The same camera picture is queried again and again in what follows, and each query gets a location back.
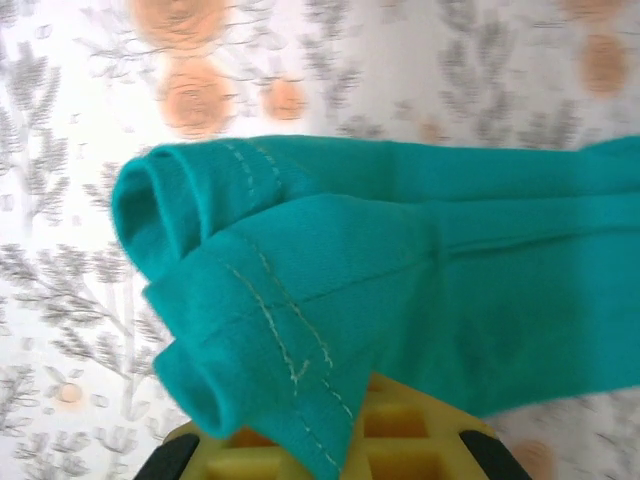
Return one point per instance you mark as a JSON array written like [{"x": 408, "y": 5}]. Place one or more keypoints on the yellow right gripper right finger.
[{"x": 415, "y": 440}]

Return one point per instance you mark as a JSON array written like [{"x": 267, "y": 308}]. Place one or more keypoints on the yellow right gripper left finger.
[{"x": 250, "y": 460}]

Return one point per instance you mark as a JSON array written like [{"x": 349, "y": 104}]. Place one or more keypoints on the floral table cover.
[{"x": 65, "y": 250}]

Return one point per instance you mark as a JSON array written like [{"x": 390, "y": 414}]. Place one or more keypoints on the teal t-shirt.
[{"x": 425, "y": 260}]

